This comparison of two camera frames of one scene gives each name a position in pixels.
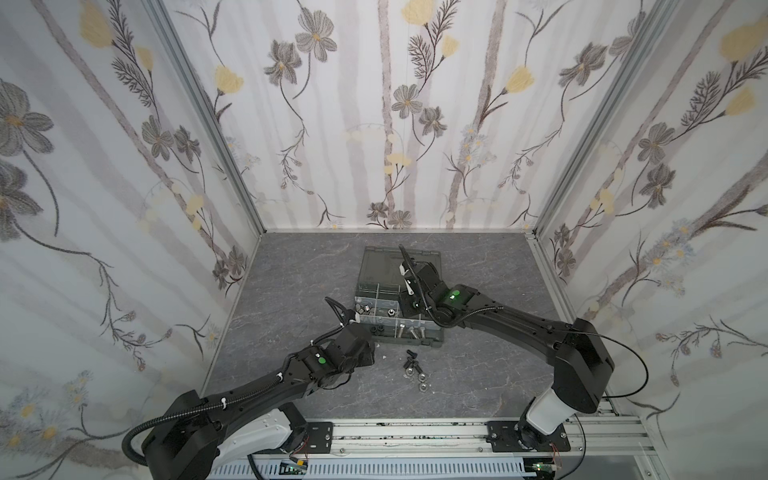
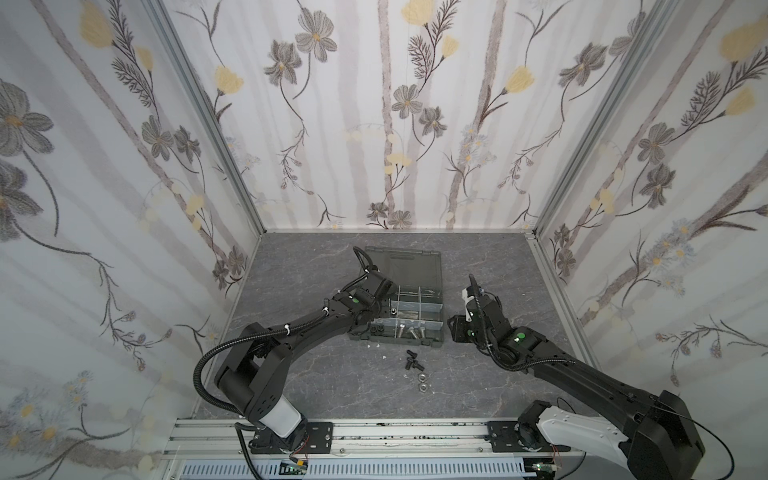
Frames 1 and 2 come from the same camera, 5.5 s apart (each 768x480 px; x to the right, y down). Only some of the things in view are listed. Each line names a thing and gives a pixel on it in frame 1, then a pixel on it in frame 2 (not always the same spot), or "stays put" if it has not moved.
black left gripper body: (365, 344) to (384, 287)
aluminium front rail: (470, 440) stays put
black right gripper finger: (409, 264) to (475, 286)
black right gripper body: (414, 285) to (475, 308)
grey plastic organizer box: (377, 299) stays put
